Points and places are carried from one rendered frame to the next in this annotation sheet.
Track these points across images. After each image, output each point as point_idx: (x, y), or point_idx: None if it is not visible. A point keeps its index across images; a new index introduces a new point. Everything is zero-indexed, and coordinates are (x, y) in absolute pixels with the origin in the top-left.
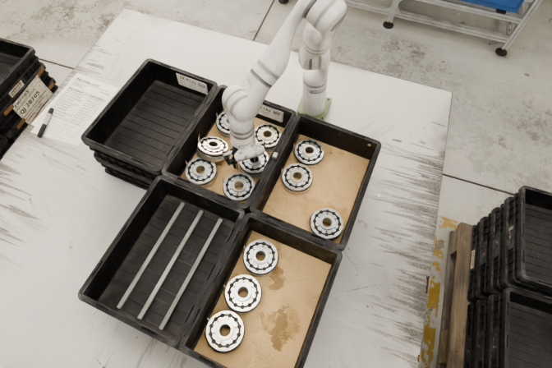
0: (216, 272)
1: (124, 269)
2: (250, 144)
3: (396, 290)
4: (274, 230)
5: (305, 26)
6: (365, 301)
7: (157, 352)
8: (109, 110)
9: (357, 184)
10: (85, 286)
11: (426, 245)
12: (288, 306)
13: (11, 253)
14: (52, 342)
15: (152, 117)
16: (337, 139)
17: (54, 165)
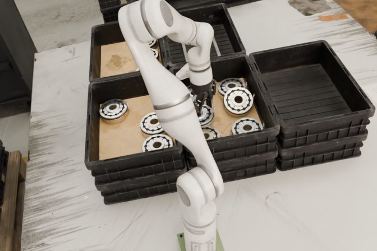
0: (162, 38)
1: (224, 37)
2: (188, 71)
3: (53, 140)
4: None
5: (187, 88)
6: (74, 123)
7: None
8: (336, 64)
9: (101, 154)
10: (223, 6)
11: (32, 181)
12: (117, 69)
13: (306, 33)
14: (238, 27)
15: (318, 102)
16: (135, 164)
17: (355, 70)
